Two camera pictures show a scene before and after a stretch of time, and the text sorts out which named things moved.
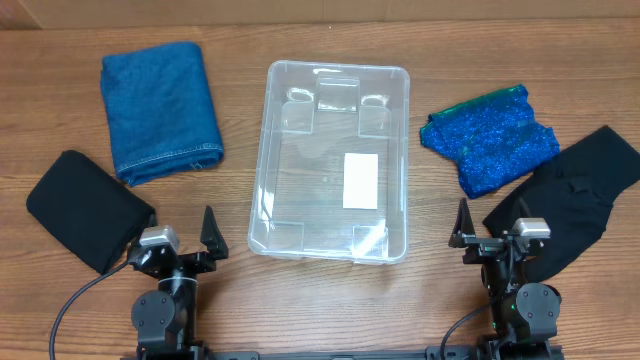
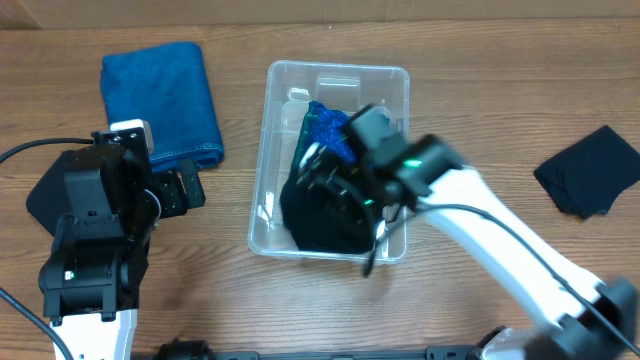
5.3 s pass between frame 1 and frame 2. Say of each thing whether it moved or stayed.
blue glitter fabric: moved
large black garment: moved
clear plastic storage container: stayed
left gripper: moved
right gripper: moved
